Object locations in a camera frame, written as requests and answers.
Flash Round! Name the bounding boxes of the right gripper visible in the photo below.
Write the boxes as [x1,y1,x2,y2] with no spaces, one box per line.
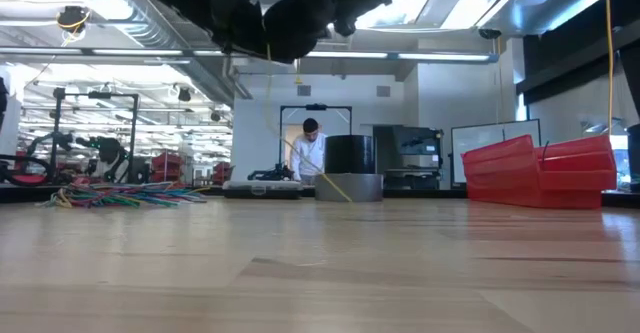
[263,0,386,63]

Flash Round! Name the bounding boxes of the yellow wire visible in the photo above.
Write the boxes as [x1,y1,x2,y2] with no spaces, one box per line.
[264,42,354,204]

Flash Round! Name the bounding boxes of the ceiling light strip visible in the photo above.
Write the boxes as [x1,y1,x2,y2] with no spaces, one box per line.
[0,46,226,58]
[304,50,494,63]

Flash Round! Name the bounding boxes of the person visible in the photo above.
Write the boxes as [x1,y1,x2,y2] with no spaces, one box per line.
[289,117,329,187]

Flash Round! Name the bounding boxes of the black tape roll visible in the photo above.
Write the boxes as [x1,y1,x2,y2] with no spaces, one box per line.
[323,134,377,176]

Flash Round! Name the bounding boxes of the black equipment cabinet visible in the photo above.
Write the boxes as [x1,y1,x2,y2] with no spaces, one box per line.
[372,124,445,190]

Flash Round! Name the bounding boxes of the red storage bins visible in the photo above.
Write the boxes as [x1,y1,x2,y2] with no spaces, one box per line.
[151,152,185,184]
[212,161,234,184]

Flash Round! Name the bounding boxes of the dark plastic parts case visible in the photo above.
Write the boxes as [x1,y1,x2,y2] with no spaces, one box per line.
[222,180,305,200]

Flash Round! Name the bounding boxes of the whiteboard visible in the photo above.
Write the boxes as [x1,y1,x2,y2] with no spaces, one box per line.
[450,118,542,187]

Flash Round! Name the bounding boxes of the red plastic bin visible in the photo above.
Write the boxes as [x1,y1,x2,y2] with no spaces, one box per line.
[460,133,619,210]

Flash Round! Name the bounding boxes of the black gantry frame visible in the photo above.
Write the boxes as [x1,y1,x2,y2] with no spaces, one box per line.
[51,86,140,184]
[278,103,354,179]

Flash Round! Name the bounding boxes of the silver ventilation duct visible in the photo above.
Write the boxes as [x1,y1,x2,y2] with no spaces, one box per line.
[54,0,254,107]

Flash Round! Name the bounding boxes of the ceiling cord reel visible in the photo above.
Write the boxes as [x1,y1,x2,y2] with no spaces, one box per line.
[56,5,90,34]

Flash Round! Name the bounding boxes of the grey duct tape roll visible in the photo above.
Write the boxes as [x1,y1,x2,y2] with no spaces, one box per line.
[313,173,385,203]

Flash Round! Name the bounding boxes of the bundle of coloured wires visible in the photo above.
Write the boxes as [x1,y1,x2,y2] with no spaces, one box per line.
[37,180,209,209]

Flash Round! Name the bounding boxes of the black cable hoop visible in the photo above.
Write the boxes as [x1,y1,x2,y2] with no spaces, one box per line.
[0,153,52,187]

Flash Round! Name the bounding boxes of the yellow hanging cord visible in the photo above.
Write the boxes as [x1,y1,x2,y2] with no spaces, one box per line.
[603,0,615,135]

